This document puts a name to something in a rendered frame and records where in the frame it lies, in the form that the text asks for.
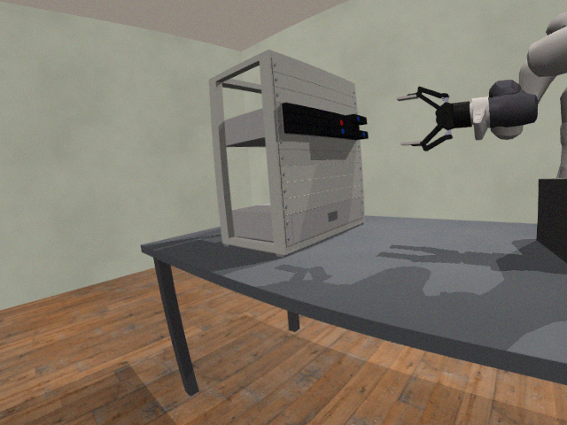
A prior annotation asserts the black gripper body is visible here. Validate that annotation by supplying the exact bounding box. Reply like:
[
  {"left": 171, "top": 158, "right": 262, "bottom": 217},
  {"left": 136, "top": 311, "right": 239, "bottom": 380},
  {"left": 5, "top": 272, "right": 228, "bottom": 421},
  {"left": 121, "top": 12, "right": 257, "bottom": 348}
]
[{"left": 435, "top": 101, "right": 472, "bottom": 130}]

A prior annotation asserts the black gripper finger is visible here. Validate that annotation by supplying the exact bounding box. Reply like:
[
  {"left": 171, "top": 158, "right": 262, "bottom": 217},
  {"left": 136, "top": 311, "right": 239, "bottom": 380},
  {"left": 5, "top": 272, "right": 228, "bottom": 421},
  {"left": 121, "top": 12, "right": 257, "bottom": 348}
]
[
  {"left": 396, "top": 87, "right": 449, "bottom": 113},
  {"left": 400, "top": 118, "right": 453, "bottom": 151}
]

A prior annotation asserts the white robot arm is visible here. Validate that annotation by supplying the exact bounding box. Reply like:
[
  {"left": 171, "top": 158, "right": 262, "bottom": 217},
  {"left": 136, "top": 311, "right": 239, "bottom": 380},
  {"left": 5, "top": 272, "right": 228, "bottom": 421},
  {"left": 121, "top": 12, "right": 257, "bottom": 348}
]
[{"left": 470, "top": 12, "right": 567, "bottom": 178}]

